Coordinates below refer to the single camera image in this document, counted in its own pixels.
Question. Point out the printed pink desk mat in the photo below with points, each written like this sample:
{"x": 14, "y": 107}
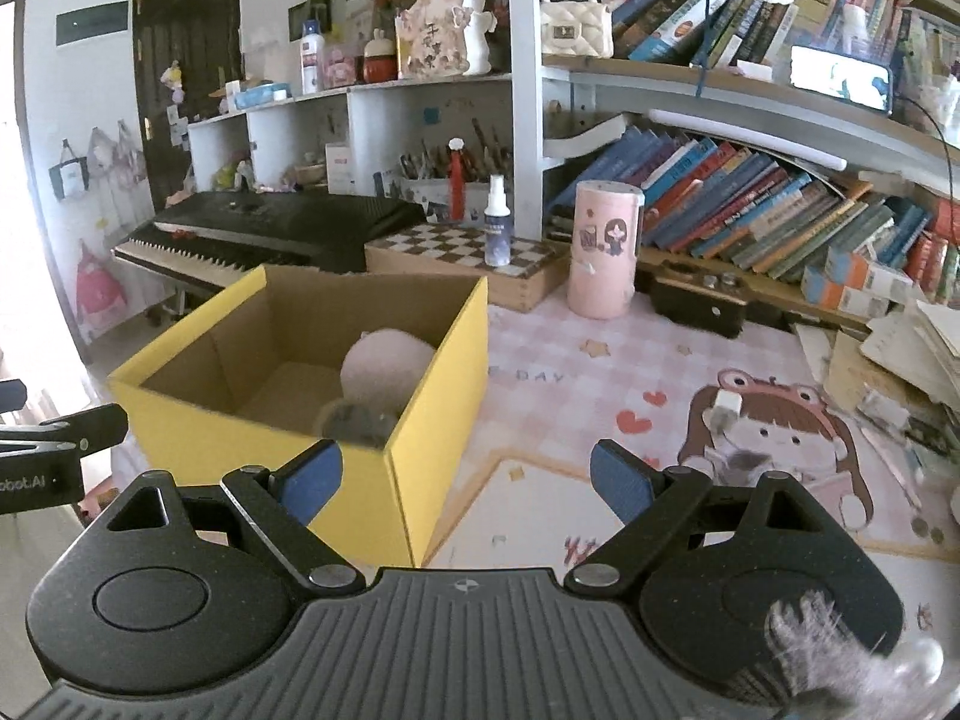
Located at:
{"x": 540, "y": 390}

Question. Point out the small white cube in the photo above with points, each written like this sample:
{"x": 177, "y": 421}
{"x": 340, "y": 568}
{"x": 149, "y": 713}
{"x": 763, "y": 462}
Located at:
{"x": 727, "y": 401}

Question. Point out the floral ceramic ornament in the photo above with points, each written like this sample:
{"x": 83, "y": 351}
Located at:
{"x": 431, "y": 34}

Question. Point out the white bookshelf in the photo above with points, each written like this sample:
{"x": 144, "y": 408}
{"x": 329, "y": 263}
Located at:
{"x": 525, "y": 90}

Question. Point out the pink cylindrical container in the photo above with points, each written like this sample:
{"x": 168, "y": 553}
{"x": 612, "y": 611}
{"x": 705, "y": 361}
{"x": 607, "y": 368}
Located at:
{"x": 600, "y": 274}

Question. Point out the white quilted handbag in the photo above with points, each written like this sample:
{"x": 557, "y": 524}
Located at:
{"x": 574, "y": 26}

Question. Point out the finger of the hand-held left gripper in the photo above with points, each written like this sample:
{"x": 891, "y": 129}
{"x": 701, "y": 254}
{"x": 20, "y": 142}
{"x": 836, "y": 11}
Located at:
{"x": 11, "y": 395}
{"x": 82, "y": 429}

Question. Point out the white cubby shelf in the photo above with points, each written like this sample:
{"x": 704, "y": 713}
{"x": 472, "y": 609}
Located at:
{"x": 375, "y": 112}

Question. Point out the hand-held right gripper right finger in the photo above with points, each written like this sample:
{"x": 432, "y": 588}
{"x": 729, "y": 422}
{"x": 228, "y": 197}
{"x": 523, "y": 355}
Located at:
{"x": 622, "y": 480}

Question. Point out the small spray bottle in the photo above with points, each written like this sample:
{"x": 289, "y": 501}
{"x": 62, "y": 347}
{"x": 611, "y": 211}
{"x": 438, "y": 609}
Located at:
{"x": 497, "y": 236}

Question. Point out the white tote bag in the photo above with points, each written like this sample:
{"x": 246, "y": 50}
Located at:
{"x": 69, "y": 176}

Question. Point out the red tassel pen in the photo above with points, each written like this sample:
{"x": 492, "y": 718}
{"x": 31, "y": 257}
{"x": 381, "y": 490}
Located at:
{"x": 457, "y": 180}

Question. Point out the pink dress wall hanging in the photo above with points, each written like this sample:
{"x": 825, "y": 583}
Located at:
{"x": 97, "y": 289}

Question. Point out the white ceramic figurine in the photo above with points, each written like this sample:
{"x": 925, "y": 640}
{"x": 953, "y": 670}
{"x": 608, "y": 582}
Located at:
{"x": 480, "y": 34}

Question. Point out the white box red label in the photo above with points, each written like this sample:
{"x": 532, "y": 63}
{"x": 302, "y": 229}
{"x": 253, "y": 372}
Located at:
{"x": 341, "y": 169}

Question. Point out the leaning row of books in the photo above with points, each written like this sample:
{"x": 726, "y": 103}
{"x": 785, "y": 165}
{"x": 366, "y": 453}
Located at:
{"x": 675, "y": 7}

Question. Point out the blue tissue pack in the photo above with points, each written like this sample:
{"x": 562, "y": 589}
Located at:
{"x": 261, "y": 96}

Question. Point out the red and white figurine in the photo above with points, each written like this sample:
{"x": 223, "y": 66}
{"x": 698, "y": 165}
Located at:
{"x": 380, "y": 60}

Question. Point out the pink plush ball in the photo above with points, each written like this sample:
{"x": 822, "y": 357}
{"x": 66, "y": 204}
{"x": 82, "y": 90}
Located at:
{"x": 386, "y": 367}

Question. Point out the grey fluffy pompom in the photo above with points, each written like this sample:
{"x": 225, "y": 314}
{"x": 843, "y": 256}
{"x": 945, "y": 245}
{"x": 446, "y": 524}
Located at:
{"x": 840, "y": 652}

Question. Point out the small pink jar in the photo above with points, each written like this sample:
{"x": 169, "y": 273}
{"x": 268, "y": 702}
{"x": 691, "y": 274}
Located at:
{"x": 339, "y": 71}

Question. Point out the white lotion bottle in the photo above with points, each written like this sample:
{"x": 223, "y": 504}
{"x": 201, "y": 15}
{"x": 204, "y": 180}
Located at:
{"x": 312, "y": 60}

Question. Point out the green wall sign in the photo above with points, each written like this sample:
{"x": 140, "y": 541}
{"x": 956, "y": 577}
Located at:
{"x": 91, "y": 22}

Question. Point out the long row of books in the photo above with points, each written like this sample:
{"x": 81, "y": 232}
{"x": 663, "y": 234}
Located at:
{"x": 750, "y": 202}

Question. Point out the wooden chessboard box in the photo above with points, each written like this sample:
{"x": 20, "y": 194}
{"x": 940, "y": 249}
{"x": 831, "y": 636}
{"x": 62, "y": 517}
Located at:
{"x": 427, "y": 241}

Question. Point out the smartphone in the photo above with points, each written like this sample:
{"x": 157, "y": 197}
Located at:
{"x": 840, "y": 79}

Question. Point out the pile of papers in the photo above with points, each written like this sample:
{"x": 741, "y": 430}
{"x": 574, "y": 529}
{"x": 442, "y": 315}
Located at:
{"x": 915, "y": 349}

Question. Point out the dark wooden door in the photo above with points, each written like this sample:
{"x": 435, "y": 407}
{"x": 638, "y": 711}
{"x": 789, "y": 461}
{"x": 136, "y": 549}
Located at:
{"x": 187, "y": 52}

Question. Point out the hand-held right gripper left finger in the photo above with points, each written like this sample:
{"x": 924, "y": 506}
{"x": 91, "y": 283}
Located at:
{"x": 311, "y": 480}

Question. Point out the orange and blue box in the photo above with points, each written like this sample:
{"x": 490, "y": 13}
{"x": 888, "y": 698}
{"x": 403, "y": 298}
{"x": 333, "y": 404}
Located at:
{"x": 840, "y": 296}
{"x": 874, "y": 276}

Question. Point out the black box with knobs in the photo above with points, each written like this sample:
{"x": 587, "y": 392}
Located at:
{"x": 697, "y": 311}

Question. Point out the black electronic keyboard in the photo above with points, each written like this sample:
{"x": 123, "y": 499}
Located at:
{"x": 285, "y": 217}

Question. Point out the yellow cardboard box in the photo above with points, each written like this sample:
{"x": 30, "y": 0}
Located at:
{"x": 442, "y": 427}

